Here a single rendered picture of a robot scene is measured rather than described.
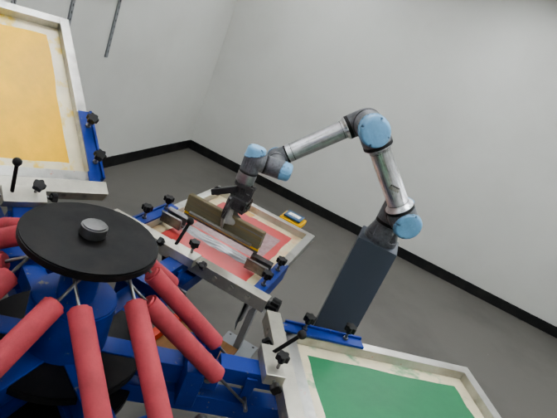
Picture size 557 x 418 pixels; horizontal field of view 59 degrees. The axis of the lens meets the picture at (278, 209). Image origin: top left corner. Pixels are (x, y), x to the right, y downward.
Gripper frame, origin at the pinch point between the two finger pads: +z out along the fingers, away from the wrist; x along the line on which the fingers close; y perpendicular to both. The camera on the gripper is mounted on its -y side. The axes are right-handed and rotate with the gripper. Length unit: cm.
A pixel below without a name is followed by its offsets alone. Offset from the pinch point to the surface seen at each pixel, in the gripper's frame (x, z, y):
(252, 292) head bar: -27.0, 5.0, 27.8
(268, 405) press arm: -58, 16, 52
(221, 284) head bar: -27.6, 7.8, 16.6
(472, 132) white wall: 367, -45, 92
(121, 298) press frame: -63, 7, 0
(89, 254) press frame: -92, -23, 5
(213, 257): -4.5, 13.5, 2.6
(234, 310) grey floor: 110, 109, -7
